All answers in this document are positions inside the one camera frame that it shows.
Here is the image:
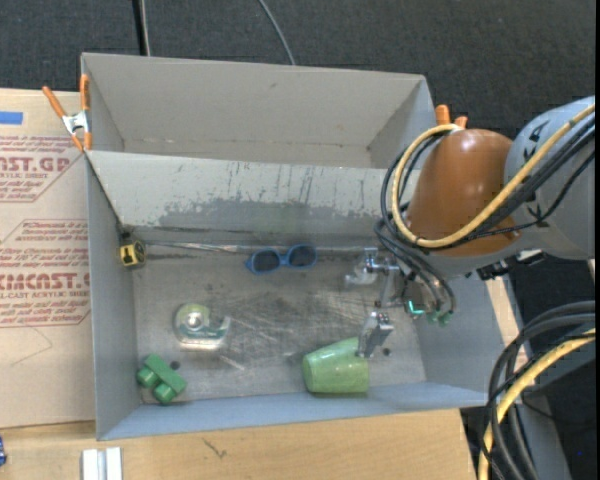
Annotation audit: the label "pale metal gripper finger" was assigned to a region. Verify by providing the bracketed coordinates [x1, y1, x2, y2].
[355, 310, 395, 359]
[343, 247, 381, 290]

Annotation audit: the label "green cup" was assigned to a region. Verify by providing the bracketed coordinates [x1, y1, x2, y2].
[300, 336, 372, 396]

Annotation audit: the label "blue sunglasses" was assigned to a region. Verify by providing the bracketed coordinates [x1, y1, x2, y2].
[243, 243, 319, 275]

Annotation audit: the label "grey metal bin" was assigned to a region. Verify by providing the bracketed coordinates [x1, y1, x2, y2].
[79, 51, 492, 442]

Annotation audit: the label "clear green tape dispenser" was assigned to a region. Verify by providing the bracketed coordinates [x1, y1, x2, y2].
[171, 302, 233, 352]

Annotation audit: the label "green toy block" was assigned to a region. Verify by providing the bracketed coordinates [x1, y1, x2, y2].
[135, 353, 189, 406]

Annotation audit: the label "yellow and black small cube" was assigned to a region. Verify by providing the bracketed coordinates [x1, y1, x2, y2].
[118, 239, 148, 270]

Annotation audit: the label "brown cardboard board red print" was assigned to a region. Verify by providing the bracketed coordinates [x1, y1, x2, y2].
[0, 86, 98, 430]

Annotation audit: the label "black cylinder on white bracket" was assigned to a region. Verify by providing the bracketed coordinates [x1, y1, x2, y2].
[475, 258, 510, 283]

